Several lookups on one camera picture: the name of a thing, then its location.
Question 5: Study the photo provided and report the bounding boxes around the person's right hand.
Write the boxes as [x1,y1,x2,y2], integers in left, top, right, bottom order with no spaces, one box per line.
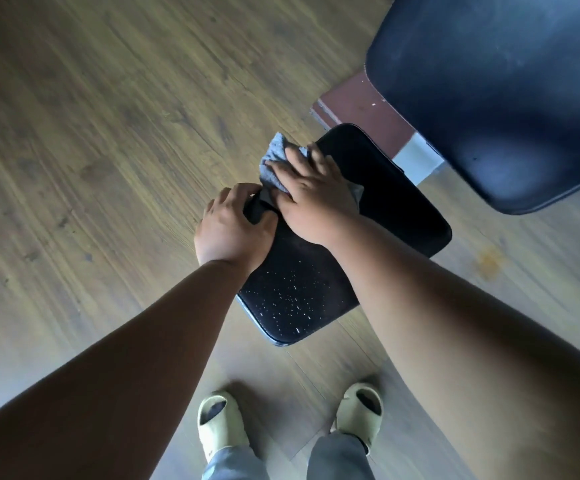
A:
[265,142,363,248]

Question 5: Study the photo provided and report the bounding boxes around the person's left hand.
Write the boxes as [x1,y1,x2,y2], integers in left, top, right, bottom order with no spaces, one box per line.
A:
[194,183,279,275]

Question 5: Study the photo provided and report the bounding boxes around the grey cleaning cloth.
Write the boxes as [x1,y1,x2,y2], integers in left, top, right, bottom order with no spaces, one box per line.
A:
[259,132,366,206]

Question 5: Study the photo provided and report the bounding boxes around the small black stool seat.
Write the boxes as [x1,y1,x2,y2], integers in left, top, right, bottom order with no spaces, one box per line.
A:
[235,123,453,347]

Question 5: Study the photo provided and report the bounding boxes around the person's right forearm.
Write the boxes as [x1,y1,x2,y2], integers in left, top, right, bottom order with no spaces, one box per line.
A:
[327,217,580,480]

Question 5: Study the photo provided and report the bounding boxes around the person's left forearm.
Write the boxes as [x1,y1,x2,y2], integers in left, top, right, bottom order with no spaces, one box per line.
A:
[0,260,250,480]

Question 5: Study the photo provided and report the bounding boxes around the maroon and white baseboard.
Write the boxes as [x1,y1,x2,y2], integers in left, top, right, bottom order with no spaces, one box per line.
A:
[310,70,446,187]

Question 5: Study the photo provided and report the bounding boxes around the large black chair seat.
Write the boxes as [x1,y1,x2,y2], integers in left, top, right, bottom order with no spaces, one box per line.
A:
[365,0,580,216]

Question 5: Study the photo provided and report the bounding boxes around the person's left cream slipper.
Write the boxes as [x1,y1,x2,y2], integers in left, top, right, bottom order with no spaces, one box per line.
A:
[197,391,251,463]

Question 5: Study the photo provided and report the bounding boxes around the person's cream slipper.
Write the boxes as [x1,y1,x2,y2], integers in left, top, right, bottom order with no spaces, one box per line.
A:
[332,383,385,453]
[197,391,251,463]

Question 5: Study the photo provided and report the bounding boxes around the person's right cream slipper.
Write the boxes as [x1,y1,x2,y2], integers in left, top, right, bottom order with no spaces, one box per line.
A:
[332,383,385,453]

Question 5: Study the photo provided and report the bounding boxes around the person's grey trousers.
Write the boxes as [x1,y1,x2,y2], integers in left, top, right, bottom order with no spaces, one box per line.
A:
[202,434,377,480]

